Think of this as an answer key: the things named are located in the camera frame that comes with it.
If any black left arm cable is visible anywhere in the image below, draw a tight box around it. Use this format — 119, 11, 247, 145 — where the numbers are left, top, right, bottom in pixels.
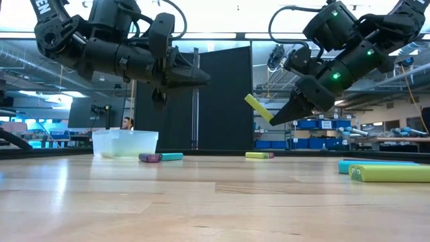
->
0, 128, 34, 151

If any clear plastic bin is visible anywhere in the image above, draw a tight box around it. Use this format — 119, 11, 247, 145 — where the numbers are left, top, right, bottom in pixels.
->
91, 129, 159, 159

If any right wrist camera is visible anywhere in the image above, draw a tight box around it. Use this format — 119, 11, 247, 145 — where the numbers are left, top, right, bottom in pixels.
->
284, 45, 320, 74

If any dark background monitor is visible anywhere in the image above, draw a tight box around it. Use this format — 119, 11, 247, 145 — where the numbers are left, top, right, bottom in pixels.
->
68, 96, 126, 129

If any black chair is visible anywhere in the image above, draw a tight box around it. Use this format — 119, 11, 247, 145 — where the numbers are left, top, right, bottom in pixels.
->
421, 106, 430, 134

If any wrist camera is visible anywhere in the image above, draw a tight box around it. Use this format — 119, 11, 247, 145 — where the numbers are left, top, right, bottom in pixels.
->
284, 45, 320, 74
147, 12, 176, 58

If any metal shelving rack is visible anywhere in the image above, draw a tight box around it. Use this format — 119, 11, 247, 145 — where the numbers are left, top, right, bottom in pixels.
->
253, 112, 357, 151

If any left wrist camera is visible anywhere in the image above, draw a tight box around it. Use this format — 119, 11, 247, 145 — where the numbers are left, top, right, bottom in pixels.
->
147, 12, 176, 58

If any yellow hanging cable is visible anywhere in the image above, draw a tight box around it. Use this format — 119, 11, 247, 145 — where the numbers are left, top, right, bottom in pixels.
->
400, 65, 430, 134

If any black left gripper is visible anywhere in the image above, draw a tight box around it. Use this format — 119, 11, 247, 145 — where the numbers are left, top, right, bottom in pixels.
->
150, 45, 212, 110

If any black camera cable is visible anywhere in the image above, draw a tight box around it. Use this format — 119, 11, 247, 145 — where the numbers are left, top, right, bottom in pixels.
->
160, 0, 188, 40
267, 5, 325, 50

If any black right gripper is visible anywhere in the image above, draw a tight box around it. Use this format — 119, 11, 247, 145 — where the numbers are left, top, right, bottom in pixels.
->
269, 74, 337, 127

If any black right camera cable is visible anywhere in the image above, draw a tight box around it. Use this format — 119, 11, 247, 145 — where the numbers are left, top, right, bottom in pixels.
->
267, 5, 325, 50

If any black partition panel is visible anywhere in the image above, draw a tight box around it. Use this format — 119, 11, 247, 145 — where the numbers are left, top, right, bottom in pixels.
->
198, 46, 255, 151
134, 49, 195, 151

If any white ceiling duct box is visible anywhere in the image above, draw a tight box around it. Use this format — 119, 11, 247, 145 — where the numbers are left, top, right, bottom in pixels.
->
388, 46, 420, 58

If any silver spiral ceiling duct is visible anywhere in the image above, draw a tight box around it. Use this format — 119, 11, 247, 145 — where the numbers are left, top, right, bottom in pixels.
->
0, 46, 85, 90

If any black left camera cable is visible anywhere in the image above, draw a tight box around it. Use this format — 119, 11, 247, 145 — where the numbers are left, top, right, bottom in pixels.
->
160, 0, 188, 40

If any black hanging ceiling device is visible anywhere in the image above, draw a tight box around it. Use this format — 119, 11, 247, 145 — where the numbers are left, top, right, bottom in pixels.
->
267, 44, 286, 72

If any wooden workbench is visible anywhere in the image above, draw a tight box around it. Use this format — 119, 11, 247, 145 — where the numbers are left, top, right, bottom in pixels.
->
349, 136, 430, 153

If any purple and teal bar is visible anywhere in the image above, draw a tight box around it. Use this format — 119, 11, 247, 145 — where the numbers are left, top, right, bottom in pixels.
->
138, 153, 162, 163

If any person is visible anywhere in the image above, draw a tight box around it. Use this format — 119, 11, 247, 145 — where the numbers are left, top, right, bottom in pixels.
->
120, 116, 134, 131

